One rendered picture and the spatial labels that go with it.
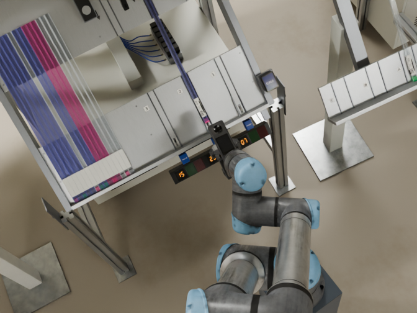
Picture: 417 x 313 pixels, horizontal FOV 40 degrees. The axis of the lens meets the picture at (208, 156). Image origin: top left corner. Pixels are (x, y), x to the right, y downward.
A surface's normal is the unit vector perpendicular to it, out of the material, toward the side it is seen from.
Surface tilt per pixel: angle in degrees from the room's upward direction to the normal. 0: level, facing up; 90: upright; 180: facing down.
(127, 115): 43
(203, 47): 0
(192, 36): 0
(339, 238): 0
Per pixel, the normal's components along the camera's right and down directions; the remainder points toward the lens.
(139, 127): 0.20, 0.21
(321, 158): -0.14, -0.43
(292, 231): -0.13, -0.88
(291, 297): 0.22, -0.83
